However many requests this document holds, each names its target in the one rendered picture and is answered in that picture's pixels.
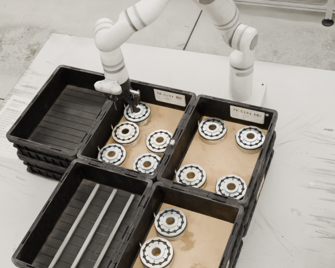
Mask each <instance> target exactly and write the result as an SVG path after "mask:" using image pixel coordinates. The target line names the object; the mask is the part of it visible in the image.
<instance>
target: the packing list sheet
mask: <svg viewBox="0 0 335 268"><path fill-rule="evenodd" d="M31 101H32V100H31V99H27V98H23V97H20V96H16V95H13V96H12V97H11V98H10V100H8V101H7V103H6V104H5V106H4V107H3V109H2V110H1V111H0V156H2V157H8V158H13V159H16V160H17V159H18V156H17V154H16V152H17V148H14V147H13V143H11V142H9V141H8V139H7V138H6V133H7V132H8V131H9V129H10V128H11V126H12V125H13V124H14V123H15V121H16V120H17V119H18V117H19V116H20V115H21V113H22V112H23V111H24V110H25V108H26V107H27V106H28V104H29V103H30V102H31Z"/></svg>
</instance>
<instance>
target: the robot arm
mask: <svg viewBox="0 0 335 268"><path fill-rule="evenodd" d="M169 1H170V0H141V1H140V2H138V3H136V4H135V5H133V6H131V7H129V8H127V9H126V10H124V11H123V12H121V13H120V15H119V19H118V21H117V23H116V24H115V23H114V22H113V21H112V20H111V19H108V18H101V19H99V20H97V21H96V23H95V24H94V28H93V31H94V40H95V45H96V47H97V48H98V49H99V51H100V60H101V62H102V66H103V70H104V76H105V80H102V81H98V82H96V83H95V84H94V86H95V89H96V90H98V91H101V92H103V93H104V95H105V97H106V99H107V100H108V101H109V100H111V101H112V102H113V105H114V107H115V109H116V110H118V109H119V107H120V103H119V99H117V98H123V99H124V100H125V102H126V103H128V104H129V105H130V110H131V113H132V114H134V112H135V111H136V109H137V108H136V107H137V106H138V104H139V103H140V90H137V91H134V90H132V88H131V86H130V78H129V74H128V70H127V67H126V64H125V62H124V57H123V54H122V51H121V48H120V46H121V45H122V44H123V43H124V42H126V41H127V40H128V39H129V38H130V37H131V36H132V35H133V34H134V33H135V32H137V31H139V30H141V29H143V28H144V27H146V26H148V25H150V24H151V23H153V22H154V21H155V20H156V19H157V18H158V17H159V16H160V15H161V13H162V12H163V10H164V8H165V7H166V5H167V4H168V2H169ZM192 1H193V2H194V3H195V4H196V5H197V6H198V7H199V8H201V9H202V10H203V11H204V12H205V13H206V15H207V17H208V19H209V20H210V22H211V23H212V24H213V26H214V27H216V29H217V30H218V31H219V33H220V34H221V36H222V38H223V40H224V42H225V43H226V45H227V46H229V47H231V48H233V49H236V50H235V51H233V52H232V53H231V54H230V57H229V96H230V98H231V99H233V100H234V101H237V102H244V101H246V100H248V99H250V97H251V95H252V86H253V72H254V59H255V55H256V47H257V41H258V31H257V29H255V28H253V27H250V26H247V25H245V24H242V23H239V20H240V13H239V10H238V8H237V7H236V5H235V3H234V2H233V1H232V0H192ZM131 100H132V101H131Z"/></svg>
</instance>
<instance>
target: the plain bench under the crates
mask: <svg viewBox="0 0 335 268"><path fill-rule="evenodd" d="M120 48H121V51H122V54H123V57H124V62H125V64H126V67H127V70H128V74H129V78H130V79H133V80H138V81H143V82H148V83H153V84H156V85H161V86H166V87H171V88H175V89H181V90H185V91H190V92H193V93H195V94H196V96H198V95H200V94H203V95H209V96H213V97H218V98H219V96H220V93H221V90H222V87H223V85H224V82H225V79H226V77H227V76H229V56H223V55H215V54H207V53H200V52H192V51H184V50H179V49H171V48H164V47H156V46H148V45H141V44H133V43H125V42H124V43H123V44H122V45H121V46H120ZM62 64H63V65H68V66H73V67H76V68H81V69H86V70H91V71H96V72H100V73H104V70H103V66H102V62H101V57H100V51H99V49H98V48H97V47H96V45H95V40H94V38H89V37H81V36H74V35H66V34H61V33H52V34H51V36H50V37H49V38H48V40H47V41H46V42H45V44H44V45H43V47H42V48H41V49H40V51H39V52H38V54H37V55H36V56H35V58H34V59H33V60H32V62H31V63H30V65H29V66H28V67H27V69H26V70H25V71H24V73H23V75H22V76H21V77H20V79H19V80H18V81H17V83H16V84H15V85H14V87H13V88H12V90H11V91H10V92H9V94H8V95H7V97H6V98H5V99H4V101H3V102H2V103H1V105H0V111H1V110H2V109H3V107H4V106H5V104H6V103H7V101H8V100H10V98H11V97H12V96H13V95H16V96H20V97H23V98H27V99H31V100H32V99H33V98H34V97H35V95H36V94H37V93H38V92H39V90H40V89H41V87H42V86H43V85H44V83H45V82H46V81H47V79H48V78H49V77H50V76H51V74H52V73H53V72H54V70H55V69H56V68H57V67H58V66H59V65H62ZM253 81H259V82H265V83H267V90H266V100H265V103H264V107H266V108H270V109H274V110H276V111H277V112H278V119H277V122H276V126H275V129H274V130H275V131H276V140H275V143H274V147H273V149H274V154H273V157H272V161H271V164H270V167H269V170H268V172H267V175H266V178H265V181H264V184H263V187H262V190H261V193H260V196H259V199H258V202H257V204H256V207H255V210H254V214H253V217H252V220H251V222H250V225H249V228H248V231H247V234H246V236H245V237H243V238H242V240H243V246H242V249H241V252H240V255H239V258H238V261H237V263H236V267H235V268H335V71H333V70H326V69H318V68H310V67H305V66H297V65H290V64H282V63H274V62H267V61H259V60H254V72H253ZM58 183H59V182H58V181H55V180H52V179H49V178H45V177H42V176H39V175H36V174H32V173H29V172H27V166H26V165H24V164H23V161H22V160H20V159H19V158H18V159H17V160H16V159H13V158H8V157H2V156H0V268H18V267H16V266H15V265H14V264H13V263H12V261H11V258H12V255H13V254H14V252H15V251H16V249H17V247H18V246H19V244H20V243H21V241H22V239H23V238H24V236H25V235H26V233H27V232H28V230H29V229H30V227H31V225H32V224H33V222H34V221H35V219H36V217H37V216H38V214H39V213H40V211H41V209H42V208H43V207H44V205H45V203H46V202H47V200H48V199H49V197H50V195H51V194H52V192H53V191H54V189H55V187H56V186H57V184H58Z"/></svg>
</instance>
